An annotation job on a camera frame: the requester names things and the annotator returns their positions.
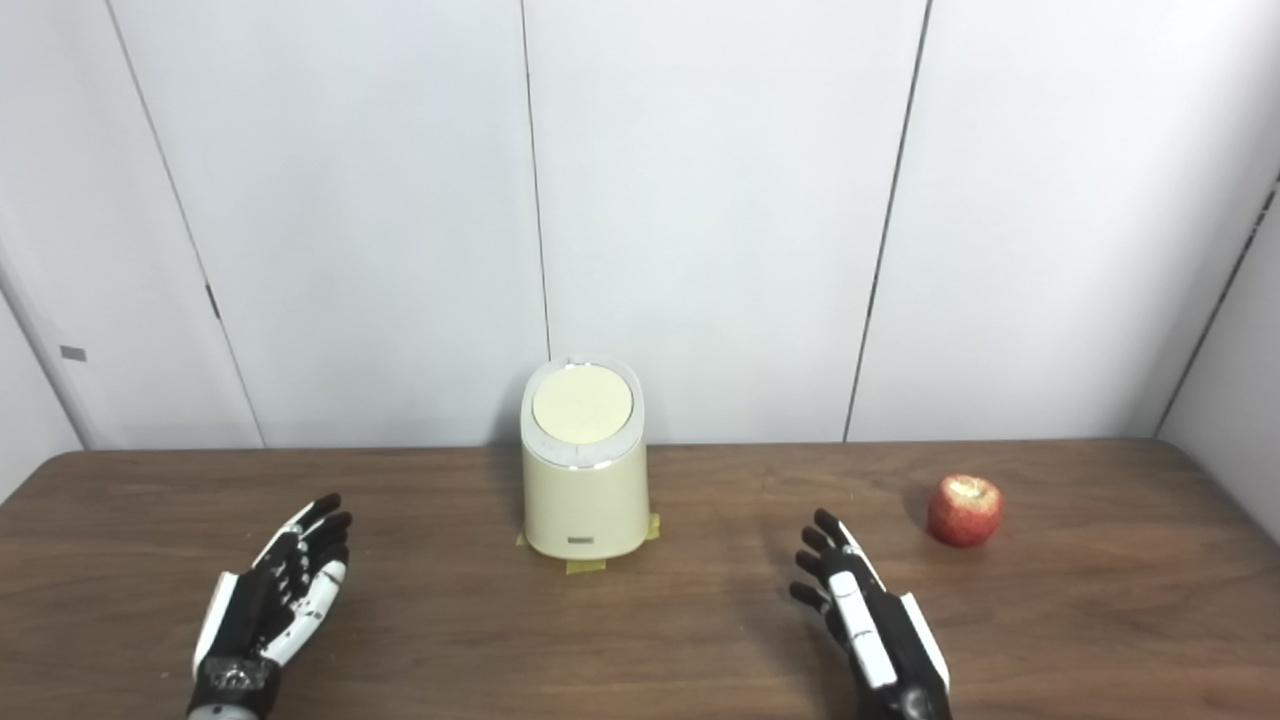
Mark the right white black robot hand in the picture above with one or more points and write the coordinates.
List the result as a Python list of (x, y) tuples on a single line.
[(885, 640)]

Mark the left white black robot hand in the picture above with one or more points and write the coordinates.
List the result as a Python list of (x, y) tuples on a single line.
[(262, 600)]

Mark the red apple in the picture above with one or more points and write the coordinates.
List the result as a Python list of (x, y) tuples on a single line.
[(964, 512)]

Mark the cream-colored bin body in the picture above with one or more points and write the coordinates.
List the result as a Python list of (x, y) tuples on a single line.
[(585, 505)]

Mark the cream round bin lid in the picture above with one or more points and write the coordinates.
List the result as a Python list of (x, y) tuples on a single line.
[(582, 403)]

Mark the black wall panel hinge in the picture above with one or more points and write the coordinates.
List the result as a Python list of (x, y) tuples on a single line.
[(212, 301)]

